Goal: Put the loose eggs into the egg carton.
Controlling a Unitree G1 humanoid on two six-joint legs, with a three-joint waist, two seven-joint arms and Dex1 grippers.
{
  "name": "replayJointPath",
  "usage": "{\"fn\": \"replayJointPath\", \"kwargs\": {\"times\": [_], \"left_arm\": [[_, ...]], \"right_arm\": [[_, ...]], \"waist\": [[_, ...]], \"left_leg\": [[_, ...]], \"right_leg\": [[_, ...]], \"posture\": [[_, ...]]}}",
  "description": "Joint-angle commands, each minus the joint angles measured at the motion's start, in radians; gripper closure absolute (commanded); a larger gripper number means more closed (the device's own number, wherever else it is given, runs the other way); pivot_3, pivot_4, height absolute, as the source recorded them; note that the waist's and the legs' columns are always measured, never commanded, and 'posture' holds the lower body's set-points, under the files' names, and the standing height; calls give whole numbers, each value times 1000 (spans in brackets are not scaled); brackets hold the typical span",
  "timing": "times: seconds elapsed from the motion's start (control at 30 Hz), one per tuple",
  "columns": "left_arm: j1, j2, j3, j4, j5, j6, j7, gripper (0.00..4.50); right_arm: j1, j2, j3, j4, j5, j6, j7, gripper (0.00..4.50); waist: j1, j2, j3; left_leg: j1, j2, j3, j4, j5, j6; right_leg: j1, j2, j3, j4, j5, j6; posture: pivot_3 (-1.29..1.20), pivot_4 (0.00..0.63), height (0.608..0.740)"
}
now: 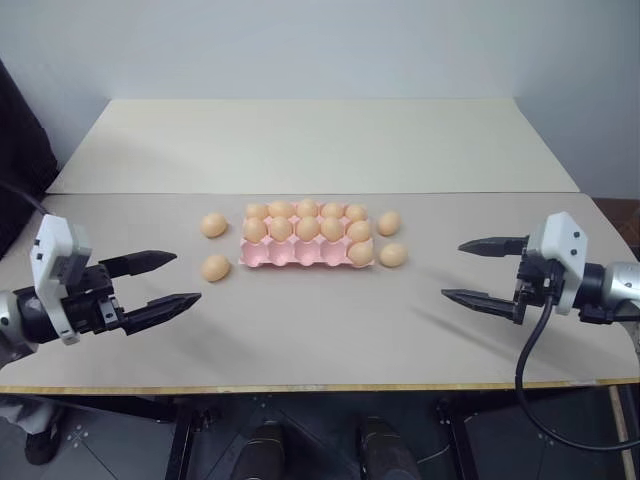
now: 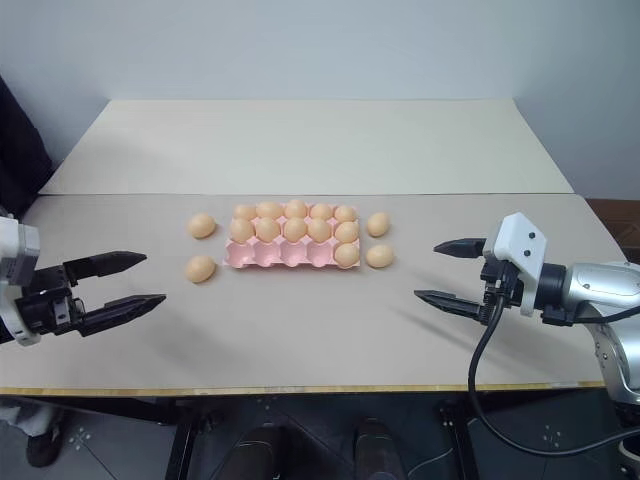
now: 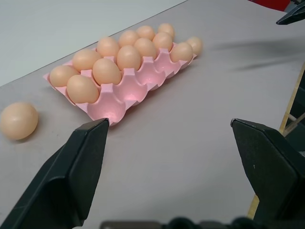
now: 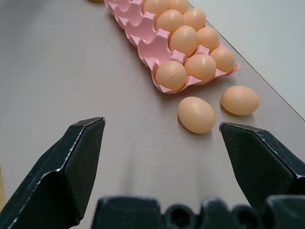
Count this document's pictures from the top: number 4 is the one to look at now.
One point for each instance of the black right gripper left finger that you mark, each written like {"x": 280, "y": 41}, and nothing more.
{"x": 59, "y": 176}

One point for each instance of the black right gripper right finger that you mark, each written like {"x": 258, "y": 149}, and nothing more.
{"x": 257, "y": 167}

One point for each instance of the pink egg tray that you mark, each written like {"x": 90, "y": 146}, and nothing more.
{"x": 152, "y": 40}

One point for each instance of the tan egg with crack line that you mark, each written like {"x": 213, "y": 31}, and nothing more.
{"x": 170, "y": 75}

